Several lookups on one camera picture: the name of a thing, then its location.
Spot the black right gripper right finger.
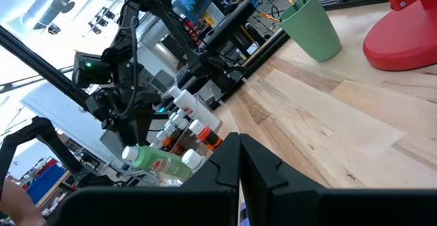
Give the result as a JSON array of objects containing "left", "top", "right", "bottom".
[{"left": 240, "top": 133, "right": 437, "bottom": 226}]

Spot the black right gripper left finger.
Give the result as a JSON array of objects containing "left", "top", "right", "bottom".
[{"left": 56, "top": 132, "right": 242, "bottom": 226}]

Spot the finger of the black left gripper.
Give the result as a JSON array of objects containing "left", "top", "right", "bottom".
[
  {"left": 100, "top": 123, "right": 137, "bottom": 155},
  {"left": 136, "top": 116, "right": 154, "bottom": 147}
]

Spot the black paint bottle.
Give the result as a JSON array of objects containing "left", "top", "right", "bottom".
[{"left": 163, "top": 122, "right": 179, "bottom": 137}]

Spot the brown paint bottle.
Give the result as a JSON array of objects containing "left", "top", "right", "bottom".
[{"left": 155, "top": 130, "right": 182, "bottom": 152}]

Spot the large green paint bottle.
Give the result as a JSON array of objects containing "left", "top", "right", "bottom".
[{"left": 122, "top": 145, "right": 194, "bottom": 182}]

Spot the dark green paint bottle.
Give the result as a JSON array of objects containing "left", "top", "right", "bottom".
[{"left": 171, "top": 111, "right": 191, "bottom": 131}]

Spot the large white bottle red label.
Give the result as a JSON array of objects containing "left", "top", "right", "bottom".
[{"left": 167, "top": 85, "right": 223, "bottom": 131}]

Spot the orange paint bottle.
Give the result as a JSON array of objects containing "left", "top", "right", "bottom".
[{"left": 188, "top": 119, "right": 223, "bottom": 151}]

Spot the purple paint bottle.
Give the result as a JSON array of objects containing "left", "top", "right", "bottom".
[{"left": 238, "top": 201, "right": 251, "bottom": 226}]

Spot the blue storage box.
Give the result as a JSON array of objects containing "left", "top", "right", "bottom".
[{"left": 26, "top": 163, "right": 68, "bottom": 206}]

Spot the red desk lamp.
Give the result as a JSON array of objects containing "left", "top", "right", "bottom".
[{"left": 362, "top": 0, "right": 437, "bottom": 72}]

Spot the green plastic cup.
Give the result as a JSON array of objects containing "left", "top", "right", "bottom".
[{"left": 277, "top": 0, "right": 342, "bottom": 63}]

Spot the silver ventilation duct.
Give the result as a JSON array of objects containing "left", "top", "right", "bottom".
[{"left": 6, "top": 0, "right": 89, "bottom": 36}]

